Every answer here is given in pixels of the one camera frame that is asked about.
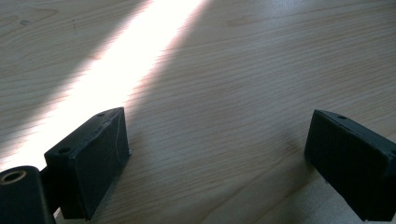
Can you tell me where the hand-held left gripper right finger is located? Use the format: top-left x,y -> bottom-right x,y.
304,108 -> 396,223

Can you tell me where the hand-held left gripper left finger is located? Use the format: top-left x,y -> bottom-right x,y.
40,106 -> 132,222

